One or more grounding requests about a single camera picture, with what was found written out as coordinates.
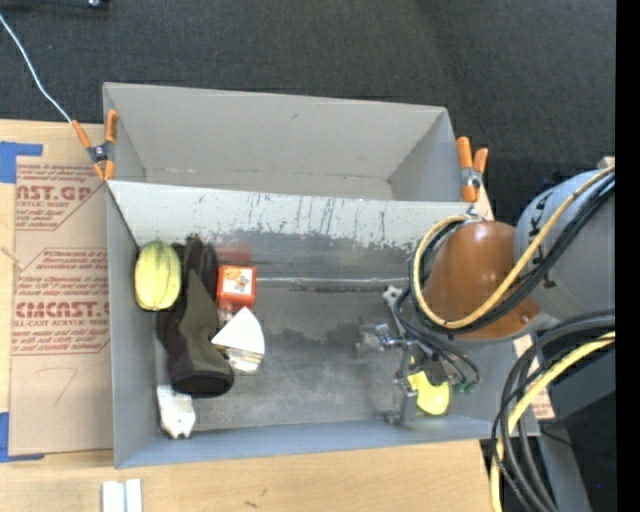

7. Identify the grey metal bin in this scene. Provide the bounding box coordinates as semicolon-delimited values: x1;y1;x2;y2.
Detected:
101;81;542;470

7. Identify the yellow toy duck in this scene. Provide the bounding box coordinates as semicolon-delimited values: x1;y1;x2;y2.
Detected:
406;371;452;417

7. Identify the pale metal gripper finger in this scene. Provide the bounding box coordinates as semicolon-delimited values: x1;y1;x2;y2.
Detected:
382;377;420;427
355;322;404;358

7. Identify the white toy animal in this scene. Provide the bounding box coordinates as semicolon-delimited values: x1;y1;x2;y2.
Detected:
155;383;198;441

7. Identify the dark green and brown glove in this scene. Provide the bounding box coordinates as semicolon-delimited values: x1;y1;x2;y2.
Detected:
155;236;236;399

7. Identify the yellow-green striped squash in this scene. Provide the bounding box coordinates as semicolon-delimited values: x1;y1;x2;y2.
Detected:
133;240;183;313

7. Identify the white wedge-shaped packet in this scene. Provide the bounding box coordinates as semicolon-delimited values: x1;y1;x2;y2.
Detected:
210;305;267;375

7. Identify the brown cardboard board, red print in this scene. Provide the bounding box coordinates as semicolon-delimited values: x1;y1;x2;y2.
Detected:
0;118;116;464

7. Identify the orange and white small box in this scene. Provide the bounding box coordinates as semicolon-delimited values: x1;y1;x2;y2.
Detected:
215;264;258;313

